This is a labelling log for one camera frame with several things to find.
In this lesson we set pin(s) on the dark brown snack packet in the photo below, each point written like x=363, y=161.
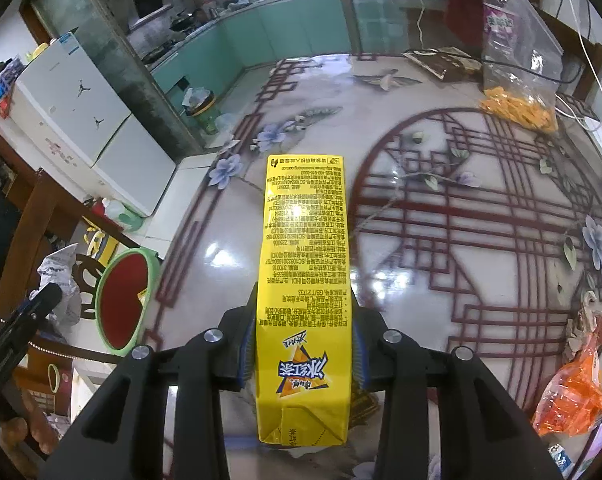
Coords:
x=447, y=64

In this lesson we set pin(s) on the white two-door refrigerator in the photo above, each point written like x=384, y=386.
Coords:
x=72, y=115

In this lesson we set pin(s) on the smartphone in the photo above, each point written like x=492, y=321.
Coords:
x=593, y=448

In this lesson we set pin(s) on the wooden dining chair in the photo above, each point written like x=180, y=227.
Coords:
x=46, y=208

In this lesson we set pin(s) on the blue white sachet wrapper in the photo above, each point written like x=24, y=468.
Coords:
x=561, y=458

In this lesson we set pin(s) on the orange plastic snack bag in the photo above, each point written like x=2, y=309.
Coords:
x=571, y=402

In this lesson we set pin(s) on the yellow toy on floor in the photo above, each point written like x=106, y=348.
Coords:
x=101, y=246

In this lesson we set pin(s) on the yellow tea drink carton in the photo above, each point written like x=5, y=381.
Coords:
x=303, y=312

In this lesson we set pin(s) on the bag of orange snacks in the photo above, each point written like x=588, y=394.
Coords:
x=522, y=87

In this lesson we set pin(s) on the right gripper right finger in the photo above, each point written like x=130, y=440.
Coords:
x=483, y=433

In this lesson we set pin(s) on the left hand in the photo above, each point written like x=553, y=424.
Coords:
x=33, y=424

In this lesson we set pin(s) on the purple cap plastic bottle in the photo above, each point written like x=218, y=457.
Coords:
x=499, y=29

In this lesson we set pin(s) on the green red trash basin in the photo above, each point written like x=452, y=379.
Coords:
x=122, y=297

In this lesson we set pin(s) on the teal kitchen cabinets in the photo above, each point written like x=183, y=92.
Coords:
x=215, y=55

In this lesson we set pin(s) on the green kitchen trash bin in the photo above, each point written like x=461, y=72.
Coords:
x=200, y=103

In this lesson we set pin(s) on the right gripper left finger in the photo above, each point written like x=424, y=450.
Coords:
x=120, y=432

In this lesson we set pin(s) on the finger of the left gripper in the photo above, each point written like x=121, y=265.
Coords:
x=15, y=336

